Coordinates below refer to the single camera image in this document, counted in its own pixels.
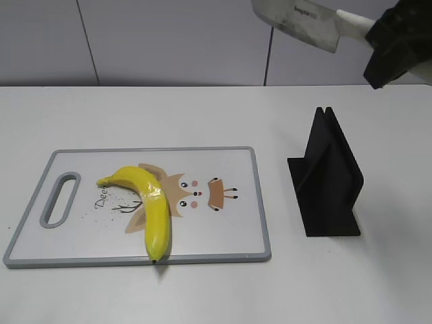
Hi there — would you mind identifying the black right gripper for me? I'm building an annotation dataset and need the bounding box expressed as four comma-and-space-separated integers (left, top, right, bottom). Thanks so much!
363, 0, 431, 89

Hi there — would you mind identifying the cleaver knife with white handle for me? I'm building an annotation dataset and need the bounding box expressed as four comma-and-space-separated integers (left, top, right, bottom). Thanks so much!
252, 0, 375, 53

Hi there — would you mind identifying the yellow plastic banana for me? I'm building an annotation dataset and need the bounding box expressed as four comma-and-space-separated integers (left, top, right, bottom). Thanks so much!
97, 166, 171, 263

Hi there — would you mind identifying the black knife stand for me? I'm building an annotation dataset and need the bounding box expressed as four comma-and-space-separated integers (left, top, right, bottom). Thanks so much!
287, 107, 364, 237

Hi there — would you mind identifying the grey rimmed white cutting board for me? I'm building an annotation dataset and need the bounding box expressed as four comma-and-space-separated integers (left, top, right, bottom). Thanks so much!
3, 146, 271, 269

